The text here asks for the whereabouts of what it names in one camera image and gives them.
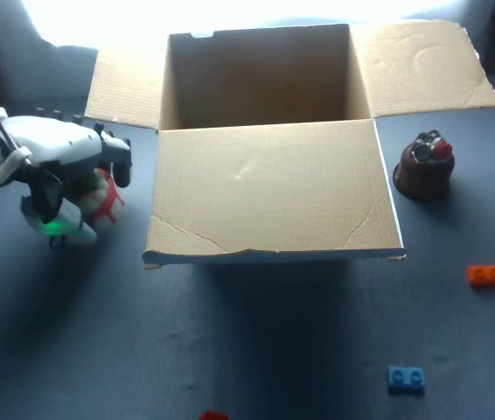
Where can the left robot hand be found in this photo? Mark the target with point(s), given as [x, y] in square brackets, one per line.
[55, 140]

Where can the orange toy brick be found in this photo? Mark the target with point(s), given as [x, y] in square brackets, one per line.
[485, 275]

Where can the grey table cloth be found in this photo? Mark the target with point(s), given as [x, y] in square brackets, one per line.
[77, 328]

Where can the cardboard box with white outside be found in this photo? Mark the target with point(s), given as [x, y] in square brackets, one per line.
[273, 188]

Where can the red toy brick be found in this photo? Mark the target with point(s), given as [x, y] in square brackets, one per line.
[213, 415]

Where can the blue toy brick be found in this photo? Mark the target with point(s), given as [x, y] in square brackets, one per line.
[406, 380]

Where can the cream round object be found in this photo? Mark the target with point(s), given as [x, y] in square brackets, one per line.
[109, 205]

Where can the brown chocolate toy cake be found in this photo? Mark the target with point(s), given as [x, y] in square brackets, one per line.
[424, 175]

